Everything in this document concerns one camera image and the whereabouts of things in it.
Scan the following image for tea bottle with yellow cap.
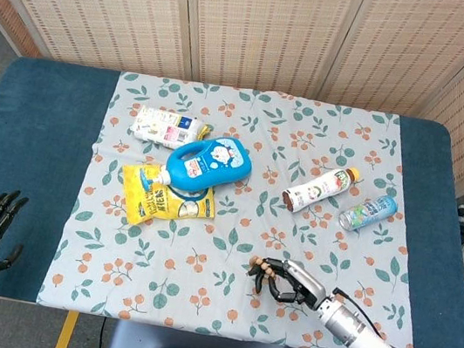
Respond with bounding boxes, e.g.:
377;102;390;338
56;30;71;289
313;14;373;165
279;156;363;223

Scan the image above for white printed snack package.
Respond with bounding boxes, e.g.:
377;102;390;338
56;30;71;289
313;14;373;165
126;104;216;155

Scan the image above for wooden bead bracelet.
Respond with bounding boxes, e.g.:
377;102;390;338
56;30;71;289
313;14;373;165
247;255;279;283

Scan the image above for yellow marshmallow bag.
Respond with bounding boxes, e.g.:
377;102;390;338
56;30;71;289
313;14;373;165
113;160;223;239

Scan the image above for blue pump lotion bottle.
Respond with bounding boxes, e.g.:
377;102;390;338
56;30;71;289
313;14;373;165
161;127;259;203

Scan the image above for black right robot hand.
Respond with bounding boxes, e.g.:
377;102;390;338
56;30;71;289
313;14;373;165
245;252;336;312

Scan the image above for floral fruit print tablecloth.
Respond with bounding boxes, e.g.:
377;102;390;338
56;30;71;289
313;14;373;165
34;62;452;348

